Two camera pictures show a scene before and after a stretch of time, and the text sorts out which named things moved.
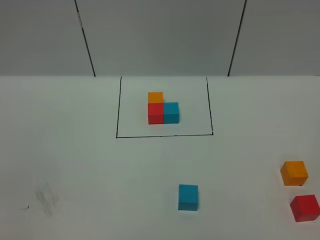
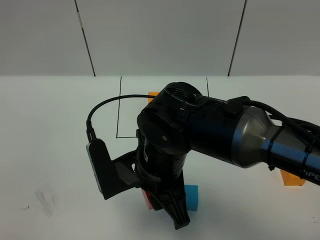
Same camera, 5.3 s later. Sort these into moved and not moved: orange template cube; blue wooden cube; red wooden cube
Moved: red wooden cube
Not moved: orange template cube; blue wooden cube
